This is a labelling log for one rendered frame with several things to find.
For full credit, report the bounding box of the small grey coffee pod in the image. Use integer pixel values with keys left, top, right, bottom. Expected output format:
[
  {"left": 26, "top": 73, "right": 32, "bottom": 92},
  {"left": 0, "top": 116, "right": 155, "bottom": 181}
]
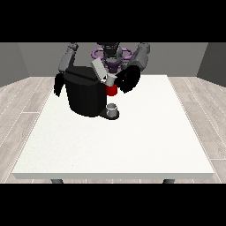
[{"left": 105, "top": 73, "right": 118, "bottom": 87}]

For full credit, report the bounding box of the black coffee machine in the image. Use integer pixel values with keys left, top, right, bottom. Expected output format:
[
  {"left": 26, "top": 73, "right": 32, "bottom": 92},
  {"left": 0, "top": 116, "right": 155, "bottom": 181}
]
[{"left": 63, "top": 66, "right": 120, "bottom": 120}]

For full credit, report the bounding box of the pale grey machine lid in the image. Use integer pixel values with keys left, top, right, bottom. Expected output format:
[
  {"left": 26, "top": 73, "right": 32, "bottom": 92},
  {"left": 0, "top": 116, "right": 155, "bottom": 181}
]
[{"left": 90, "top": 57, "right": 108, "bottom": 81}]

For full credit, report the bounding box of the red pod holder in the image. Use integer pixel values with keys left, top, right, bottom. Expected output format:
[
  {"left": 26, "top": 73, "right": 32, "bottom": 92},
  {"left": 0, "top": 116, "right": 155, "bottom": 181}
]
[{"left": 105, "top": 84, "right": 118, "bottom": 97}]

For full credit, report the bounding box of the small grey cup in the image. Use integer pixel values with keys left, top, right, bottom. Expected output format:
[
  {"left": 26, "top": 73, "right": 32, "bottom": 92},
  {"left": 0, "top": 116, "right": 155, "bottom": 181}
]
[{"left": 106, "top": 102, "right": 119, "bottom": 117}]

